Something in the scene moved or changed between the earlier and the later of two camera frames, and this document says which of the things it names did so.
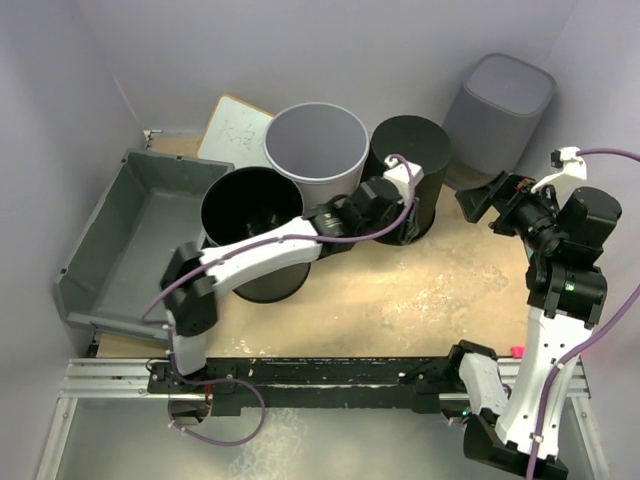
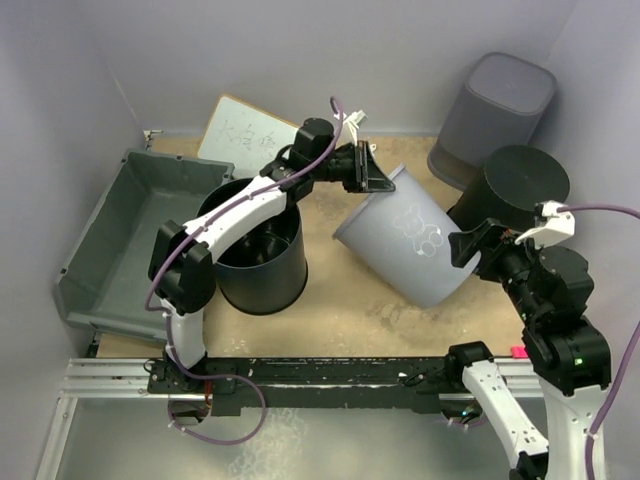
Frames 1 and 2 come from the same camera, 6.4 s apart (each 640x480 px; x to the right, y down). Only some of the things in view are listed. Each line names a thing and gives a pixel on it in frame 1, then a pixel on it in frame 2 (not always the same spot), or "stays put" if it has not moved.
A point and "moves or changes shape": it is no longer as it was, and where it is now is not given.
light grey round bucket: (322, 147) -> (402, 237)
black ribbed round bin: (421, 140) moves or changes shape
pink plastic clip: (518, 352) stays put
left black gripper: (398, 208) -> (366, 176)
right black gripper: (512, 189) -> (466, 244)
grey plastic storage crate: (113, 270) stays put
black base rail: (267, 386) stays put
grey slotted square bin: (493, 119) stays put
